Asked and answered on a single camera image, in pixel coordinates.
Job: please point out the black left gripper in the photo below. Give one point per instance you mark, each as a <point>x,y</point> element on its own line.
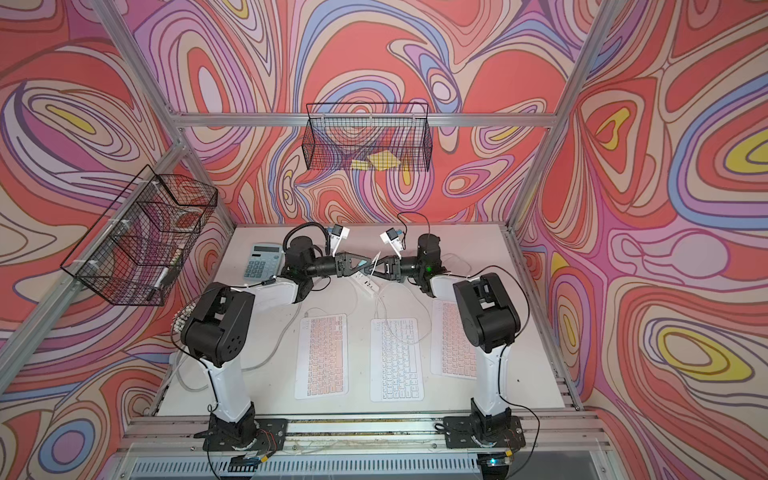
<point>340,265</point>

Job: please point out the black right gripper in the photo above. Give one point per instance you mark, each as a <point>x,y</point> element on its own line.
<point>392,267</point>

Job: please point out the pink keyboard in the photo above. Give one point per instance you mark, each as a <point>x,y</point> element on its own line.
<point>451,353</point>
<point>322,363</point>

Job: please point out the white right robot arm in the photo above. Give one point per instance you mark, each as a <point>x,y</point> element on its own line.
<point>490,323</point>

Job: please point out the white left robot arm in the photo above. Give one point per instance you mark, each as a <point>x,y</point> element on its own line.
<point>214,331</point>

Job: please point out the middle white keyboard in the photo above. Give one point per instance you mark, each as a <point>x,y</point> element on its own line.
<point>395,361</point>

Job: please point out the white power strip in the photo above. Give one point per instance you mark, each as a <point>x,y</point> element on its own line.
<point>366,284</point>

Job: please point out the light blue calculator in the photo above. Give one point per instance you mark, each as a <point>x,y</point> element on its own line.
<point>264,262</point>

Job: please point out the yellow sticky notes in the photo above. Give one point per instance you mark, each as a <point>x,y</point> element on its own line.
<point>379,161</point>

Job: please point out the clear cup of pens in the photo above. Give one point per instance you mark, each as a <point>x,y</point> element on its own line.
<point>179,322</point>

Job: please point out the marker in left basket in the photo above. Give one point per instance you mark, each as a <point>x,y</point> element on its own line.
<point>158,291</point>

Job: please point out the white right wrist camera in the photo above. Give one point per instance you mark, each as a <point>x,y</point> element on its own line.
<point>392,238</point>

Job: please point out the back wall wire basket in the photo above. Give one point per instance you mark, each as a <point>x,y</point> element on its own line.
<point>337,132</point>

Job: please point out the wall wire basket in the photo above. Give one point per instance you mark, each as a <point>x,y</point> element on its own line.
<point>337,132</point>
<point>152,223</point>

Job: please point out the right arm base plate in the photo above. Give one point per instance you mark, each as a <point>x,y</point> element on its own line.
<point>464,432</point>

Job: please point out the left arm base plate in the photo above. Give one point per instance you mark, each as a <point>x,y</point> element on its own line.
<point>261,435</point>

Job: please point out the left wall wire basket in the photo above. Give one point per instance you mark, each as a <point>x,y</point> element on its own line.
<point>152,223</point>

